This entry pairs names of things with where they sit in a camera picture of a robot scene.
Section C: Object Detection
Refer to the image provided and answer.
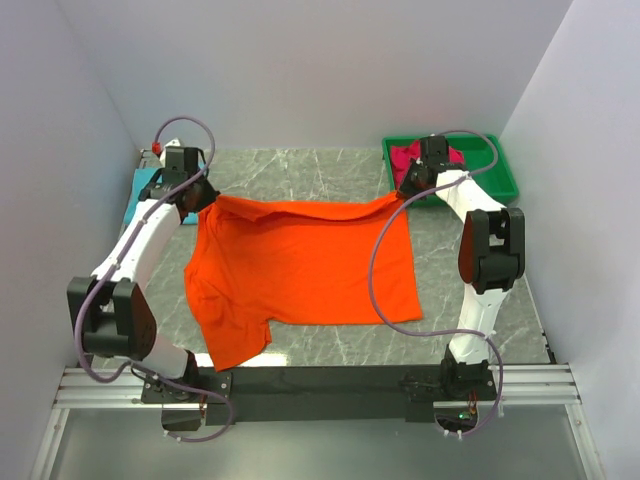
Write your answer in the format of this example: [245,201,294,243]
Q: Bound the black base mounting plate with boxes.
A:
[139,364,501,429]

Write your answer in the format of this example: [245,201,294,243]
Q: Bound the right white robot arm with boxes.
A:
[397,135,525,399]

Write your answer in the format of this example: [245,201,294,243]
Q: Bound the green plastic bin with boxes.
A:
[382,133,519,205]

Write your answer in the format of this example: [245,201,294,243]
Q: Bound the folded light blue t shirt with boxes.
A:
[124,160,201,226]

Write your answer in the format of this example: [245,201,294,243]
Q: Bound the orange t shirt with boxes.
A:
[184,193,422,371]

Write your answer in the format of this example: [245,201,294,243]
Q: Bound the crumpled pink t shirt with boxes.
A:
[388,138,465,190]

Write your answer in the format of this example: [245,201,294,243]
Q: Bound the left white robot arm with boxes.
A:
[67,141,219,402]

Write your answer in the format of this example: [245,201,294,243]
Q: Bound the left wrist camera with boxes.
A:
[151,138,183,165]

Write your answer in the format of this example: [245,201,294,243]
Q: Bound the aluminium frame rail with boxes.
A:
[52,364,582,410]

